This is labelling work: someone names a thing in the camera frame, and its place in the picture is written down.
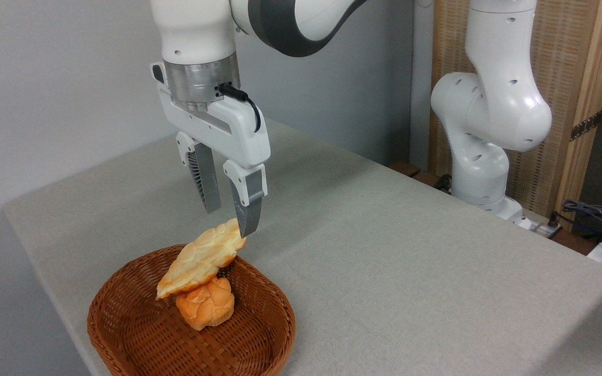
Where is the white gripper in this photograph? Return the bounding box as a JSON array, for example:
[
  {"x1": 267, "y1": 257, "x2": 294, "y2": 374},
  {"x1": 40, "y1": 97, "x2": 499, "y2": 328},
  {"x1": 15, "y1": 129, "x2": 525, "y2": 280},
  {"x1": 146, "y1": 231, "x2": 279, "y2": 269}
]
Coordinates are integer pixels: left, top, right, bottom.
[{"x1": 150, "y1": 62, "x2": 271, "y2": 239}]

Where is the long golden bread loaf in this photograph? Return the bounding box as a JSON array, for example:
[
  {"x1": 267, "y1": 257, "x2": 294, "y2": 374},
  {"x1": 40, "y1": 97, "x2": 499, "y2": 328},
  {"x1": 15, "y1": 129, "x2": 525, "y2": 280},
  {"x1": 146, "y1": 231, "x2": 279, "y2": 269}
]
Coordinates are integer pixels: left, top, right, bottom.
[{"x1": 156, "y1": 218, "x2": 247, "y2": 299}]

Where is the round orange bread roll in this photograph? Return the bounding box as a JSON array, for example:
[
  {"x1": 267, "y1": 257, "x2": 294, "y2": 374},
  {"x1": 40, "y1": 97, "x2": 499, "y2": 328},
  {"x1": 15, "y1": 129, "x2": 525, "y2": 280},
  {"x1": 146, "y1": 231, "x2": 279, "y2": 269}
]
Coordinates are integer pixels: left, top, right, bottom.
[{"x1": 176, "y1": 277, "x2": 235, "y2": 331}]

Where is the brown wicker basket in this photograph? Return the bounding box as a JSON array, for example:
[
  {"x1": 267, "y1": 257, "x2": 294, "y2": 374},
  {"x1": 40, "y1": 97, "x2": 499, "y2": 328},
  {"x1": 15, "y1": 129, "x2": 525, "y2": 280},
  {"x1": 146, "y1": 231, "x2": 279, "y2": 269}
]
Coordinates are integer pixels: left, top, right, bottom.
[{"x1": 87, "y1": 244, "x2": 296, "y2": 376}]

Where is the white power strip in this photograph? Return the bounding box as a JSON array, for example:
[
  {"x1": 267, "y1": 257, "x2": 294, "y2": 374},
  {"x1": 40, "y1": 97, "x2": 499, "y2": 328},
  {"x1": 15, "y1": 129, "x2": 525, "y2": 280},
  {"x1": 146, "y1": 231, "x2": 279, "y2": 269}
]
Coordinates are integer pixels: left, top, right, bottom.
[{"x1": 519, "y1": 209, "x2": 564, "y2": 239}]

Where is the wooden woven folding screen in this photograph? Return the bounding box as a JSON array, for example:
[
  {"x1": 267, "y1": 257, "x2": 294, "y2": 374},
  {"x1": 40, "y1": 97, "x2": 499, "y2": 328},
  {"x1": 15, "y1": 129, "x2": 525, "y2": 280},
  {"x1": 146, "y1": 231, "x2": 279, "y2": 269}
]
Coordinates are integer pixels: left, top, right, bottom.
[{"x1": 429, "y1": 0, "x2": 602, "y2": 231}]

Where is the metal screen hinge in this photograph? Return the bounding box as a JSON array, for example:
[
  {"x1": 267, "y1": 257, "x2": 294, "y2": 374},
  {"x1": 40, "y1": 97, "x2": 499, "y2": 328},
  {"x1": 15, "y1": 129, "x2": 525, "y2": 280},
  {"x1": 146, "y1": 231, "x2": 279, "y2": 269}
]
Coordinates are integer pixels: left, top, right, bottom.
[{"x1": 570, "y1": 111, "x2": 602, "y2": 142}]

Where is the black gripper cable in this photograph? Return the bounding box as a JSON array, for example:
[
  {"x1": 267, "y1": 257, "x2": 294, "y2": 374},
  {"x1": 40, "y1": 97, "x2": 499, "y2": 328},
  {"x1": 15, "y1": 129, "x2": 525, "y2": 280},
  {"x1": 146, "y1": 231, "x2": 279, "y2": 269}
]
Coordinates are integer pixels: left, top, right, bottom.
[{"x1": 217, "y1": 84, "x2": 262, "y2": 133}]

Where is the blue-grey cable bundle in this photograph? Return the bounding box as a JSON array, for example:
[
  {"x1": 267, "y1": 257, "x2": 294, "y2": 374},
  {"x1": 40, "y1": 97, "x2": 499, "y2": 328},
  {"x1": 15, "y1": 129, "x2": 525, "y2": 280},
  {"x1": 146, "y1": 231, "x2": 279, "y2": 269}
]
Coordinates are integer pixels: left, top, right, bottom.
[{"x1": 561, "y1": 199, "x2": 602, "y2": 233}]

